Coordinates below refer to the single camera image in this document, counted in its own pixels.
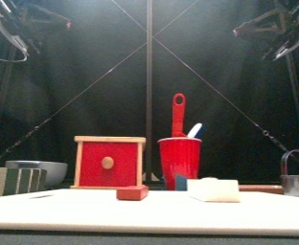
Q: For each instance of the red wooden drawer box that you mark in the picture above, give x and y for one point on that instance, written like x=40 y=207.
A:
x=109 y=162

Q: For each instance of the vertical metal frame pole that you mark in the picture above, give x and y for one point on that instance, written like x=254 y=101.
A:
x=148 y=79

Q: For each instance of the green striped wooden box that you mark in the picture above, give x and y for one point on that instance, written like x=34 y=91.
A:
x=14 y=182

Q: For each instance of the white and blue utensil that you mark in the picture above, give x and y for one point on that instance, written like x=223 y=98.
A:
x=195 y=130

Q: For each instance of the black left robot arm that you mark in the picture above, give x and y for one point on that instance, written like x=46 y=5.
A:
x=2 y=24

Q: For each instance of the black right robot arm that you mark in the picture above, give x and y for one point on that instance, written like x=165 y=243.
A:
x=295 y=32

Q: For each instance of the grey bowl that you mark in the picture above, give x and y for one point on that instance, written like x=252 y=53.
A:
x=49 y=170

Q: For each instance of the white cutting board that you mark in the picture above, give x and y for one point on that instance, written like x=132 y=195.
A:
x=149 y=210

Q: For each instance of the red wooden block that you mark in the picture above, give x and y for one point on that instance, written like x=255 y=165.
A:
x=132 y=193

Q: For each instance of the small blue block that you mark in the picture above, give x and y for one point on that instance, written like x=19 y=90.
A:
x=180 y=183

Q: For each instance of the cream white toy block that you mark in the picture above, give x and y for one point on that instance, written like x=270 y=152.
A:
x=213 y=190

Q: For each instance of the orange wooden toy piece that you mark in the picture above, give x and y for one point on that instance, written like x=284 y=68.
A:
x=260 y=189

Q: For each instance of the red plastic cup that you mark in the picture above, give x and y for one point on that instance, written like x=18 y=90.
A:
x=179 y=162

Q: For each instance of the small metal bucket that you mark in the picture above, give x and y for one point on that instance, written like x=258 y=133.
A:
x=296 y=182

